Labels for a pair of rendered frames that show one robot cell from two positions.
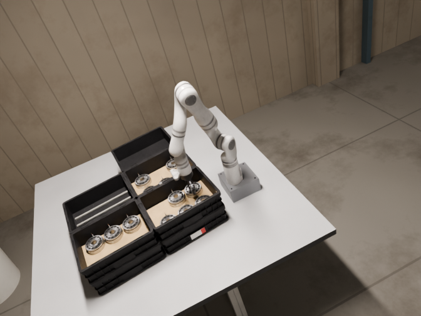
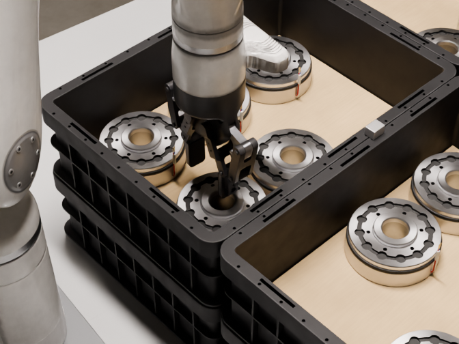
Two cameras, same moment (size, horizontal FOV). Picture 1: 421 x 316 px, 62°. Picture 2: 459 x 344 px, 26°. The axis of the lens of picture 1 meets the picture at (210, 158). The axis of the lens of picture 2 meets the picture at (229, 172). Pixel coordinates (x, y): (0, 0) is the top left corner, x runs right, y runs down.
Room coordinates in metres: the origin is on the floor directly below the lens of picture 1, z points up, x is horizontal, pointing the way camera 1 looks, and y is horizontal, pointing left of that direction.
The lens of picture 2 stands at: (2.21, -0.16, 1.68)
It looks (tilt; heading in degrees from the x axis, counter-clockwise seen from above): 46 degrees down; 154
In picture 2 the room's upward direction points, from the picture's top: straight up
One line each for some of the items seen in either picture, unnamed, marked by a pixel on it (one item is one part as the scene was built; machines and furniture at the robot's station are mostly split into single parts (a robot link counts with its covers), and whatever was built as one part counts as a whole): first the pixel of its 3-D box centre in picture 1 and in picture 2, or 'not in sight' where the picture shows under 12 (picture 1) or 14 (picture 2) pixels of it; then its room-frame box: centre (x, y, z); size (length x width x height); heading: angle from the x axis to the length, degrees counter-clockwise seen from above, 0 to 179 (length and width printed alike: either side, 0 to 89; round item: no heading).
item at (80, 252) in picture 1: (114, 239); not in sight; (1.31, 0.62, 0.87); 0.40 x 0.30 x 0.11; 108
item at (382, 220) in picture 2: not in sight; (395, 229); (1.65, 0.30, 0.86); 0.05 x 0.05 x 0.01
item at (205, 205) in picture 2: not in sight; (222, 201); (1.53, 0.15, 0.86); 0.05 x 0.05 x 0.01
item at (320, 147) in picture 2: (176, 197); (292, 159); (1.50, 0.26, 0.86); 0.10 x 0.10 x 0.01
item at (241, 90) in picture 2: (187, 177); (210, 102); (1.50, 0.15, 0.98); 0.08 x 0.08 x 0.09
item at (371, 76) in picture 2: (180, 202); (251, 125); (1.44, 0.23, 0.87); 0.40 x 0.30 x 0.11; 108
